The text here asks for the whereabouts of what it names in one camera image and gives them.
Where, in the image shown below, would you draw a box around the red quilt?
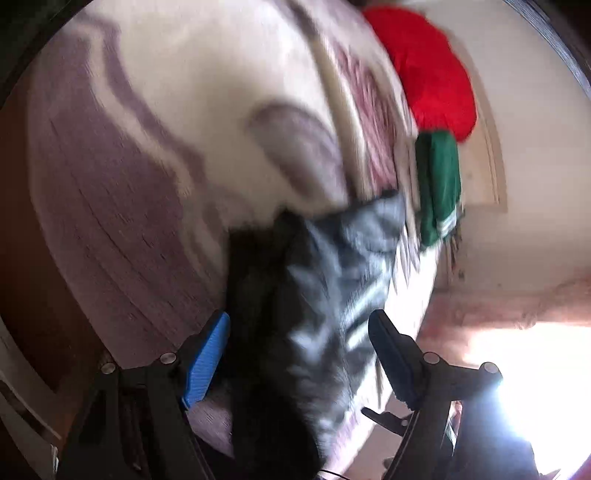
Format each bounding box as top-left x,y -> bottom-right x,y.
362,6 -> 478,142

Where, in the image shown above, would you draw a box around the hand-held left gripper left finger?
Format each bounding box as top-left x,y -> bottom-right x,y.
55,311 -> 231,480

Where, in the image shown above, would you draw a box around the cream bed headboard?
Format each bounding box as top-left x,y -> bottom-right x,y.
455,44 -> 509,214

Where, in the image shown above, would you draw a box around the folded green striped clothes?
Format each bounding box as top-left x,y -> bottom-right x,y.
414,130 -> 464,248

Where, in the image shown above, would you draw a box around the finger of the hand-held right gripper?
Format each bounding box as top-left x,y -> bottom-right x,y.
361,406 -> 410,436

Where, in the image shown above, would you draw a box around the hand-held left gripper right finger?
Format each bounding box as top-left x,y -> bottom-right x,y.
368,309 -> 504,480

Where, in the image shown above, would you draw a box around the black leather jacket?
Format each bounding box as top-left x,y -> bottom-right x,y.
225,189 -> 408,480

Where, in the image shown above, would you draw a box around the floral purple blanket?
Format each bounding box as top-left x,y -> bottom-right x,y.
27,0 -> 445,464

